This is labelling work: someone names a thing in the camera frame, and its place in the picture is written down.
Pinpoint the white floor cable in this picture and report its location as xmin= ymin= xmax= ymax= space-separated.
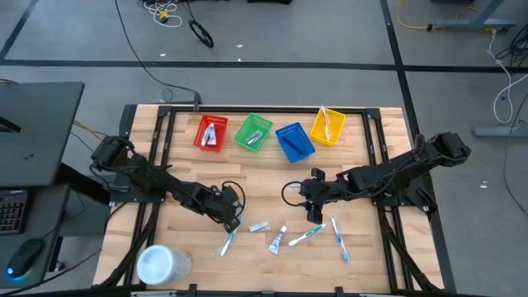
xmin=486 ymin=31 xmax=528 ymax=125

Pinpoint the black floor cable bundle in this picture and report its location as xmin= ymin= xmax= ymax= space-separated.
xmin=494 ymin=24 xmax=528 ymax=63

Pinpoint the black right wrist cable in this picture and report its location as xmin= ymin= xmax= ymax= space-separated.
xmin=281 ymin=180 xmax=309 ymax=207

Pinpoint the long black floor cable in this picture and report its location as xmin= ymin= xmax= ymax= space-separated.
xmin=114 ymin=0 xmax=203 ymax=111

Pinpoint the red plastic basket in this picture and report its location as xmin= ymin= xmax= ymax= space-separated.
xmin=193 ymin=115 xmax=229 ymax=153

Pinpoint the yellow floor cable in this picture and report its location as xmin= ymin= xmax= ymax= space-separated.
xmin=395 ymin=0 xmax=496 ymax=33

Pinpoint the black office desk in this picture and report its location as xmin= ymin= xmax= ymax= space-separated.
xmin=0 ymin=183 xmax=70 ymax=290
xmin=0 ymin=81 xmax=86 ymax=189

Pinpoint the grey desk leg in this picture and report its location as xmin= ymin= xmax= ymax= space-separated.
xmin=432 ymin=0 xmax=516 ymax=32

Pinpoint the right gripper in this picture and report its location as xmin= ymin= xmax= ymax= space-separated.
xmin=299 ymin=180 xmax=337 ymax=224

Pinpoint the black computer mouse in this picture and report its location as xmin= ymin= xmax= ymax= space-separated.
xmin=6 ymin=238 xmax=45 ymax=279

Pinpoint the black coiled cable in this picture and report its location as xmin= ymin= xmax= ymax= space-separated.
xmin=187 ymin=18 xmax=215 ymax=49

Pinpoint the grey desk foot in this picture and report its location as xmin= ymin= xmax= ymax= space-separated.
xmin=473 ymin=125 xmax=528 ymax=138

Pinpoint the black aluminium table frame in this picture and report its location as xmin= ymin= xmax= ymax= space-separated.
xmin=98 ymin=105 xmax=445 ymax=295

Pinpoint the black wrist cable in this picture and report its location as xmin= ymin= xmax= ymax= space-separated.
xmin=281 ymin=180 xmax=309 ymax=207
xmin=222 ymin=180 xmax=248 ymax=215

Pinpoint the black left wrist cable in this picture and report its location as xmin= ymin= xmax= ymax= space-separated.
xmin=222 ymin=180 xmax=248 ymax=215

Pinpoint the bagged blue white toothbrush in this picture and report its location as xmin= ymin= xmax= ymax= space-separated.
xmin=329 ymin=217 xmax=351 ymax=264
xmin=214 ymin=224 xmax=244 ymax=259

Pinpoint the white yellow cable bundle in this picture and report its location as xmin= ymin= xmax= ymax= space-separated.
xmin=139 ymin=0 xmax=184 ymax=29

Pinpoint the green plastic basket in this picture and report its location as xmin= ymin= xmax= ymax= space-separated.
xmin=233 ymin=112 xmax=274 ymax=153

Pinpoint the yellow plastic basket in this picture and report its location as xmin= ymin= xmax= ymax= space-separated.
xmin=309 ymin=106 xmax=347 ymax=147

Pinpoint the black backlit keyboard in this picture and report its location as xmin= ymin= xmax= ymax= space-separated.
xmin=0 ymin=188 xmax=29 ymax=237

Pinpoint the blue plastic basket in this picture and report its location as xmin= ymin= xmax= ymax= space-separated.
xmin=275 ymin=121 xmax=317 ymax=163

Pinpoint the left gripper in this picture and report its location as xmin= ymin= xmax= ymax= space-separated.
xmin=201 ymin=187 xmax=243 ymax=234

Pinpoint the bagged teal white toothbrush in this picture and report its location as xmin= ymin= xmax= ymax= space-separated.
xmin=287 ymin=223 xmax=328 ymax=248

